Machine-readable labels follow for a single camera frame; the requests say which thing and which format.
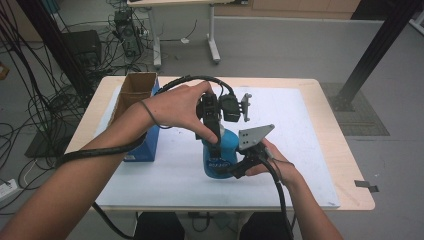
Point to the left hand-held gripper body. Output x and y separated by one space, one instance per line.
230 108

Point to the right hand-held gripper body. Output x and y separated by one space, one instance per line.
253 136

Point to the blue bottle with white cap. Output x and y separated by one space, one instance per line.
230 142

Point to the blue cardboard box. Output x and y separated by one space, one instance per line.
138 86

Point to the person's right hand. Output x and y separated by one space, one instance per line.
283 166

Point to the person's left hand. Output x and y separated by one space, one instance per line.
176 106

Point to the white table mat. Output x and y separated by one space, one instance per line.
293 133

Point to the white standing desk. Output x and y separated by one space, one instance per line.
213 33

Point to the white power adapter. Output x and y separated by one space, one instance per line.
185 40

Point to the person's black pants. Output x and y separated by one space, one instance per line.
160 228

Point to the black tape strip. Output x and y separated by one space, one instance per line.
365 184

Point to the black equipment case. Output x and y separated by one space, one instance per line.
83 43

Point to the black floor plate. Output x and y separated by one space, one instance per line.
40 146

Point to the white power strip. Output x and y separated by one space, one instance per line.
7 190

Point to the black slanted frame post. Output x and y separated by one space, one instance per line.
376 50

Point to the black upright frame post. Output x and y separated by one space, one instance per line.
53 40

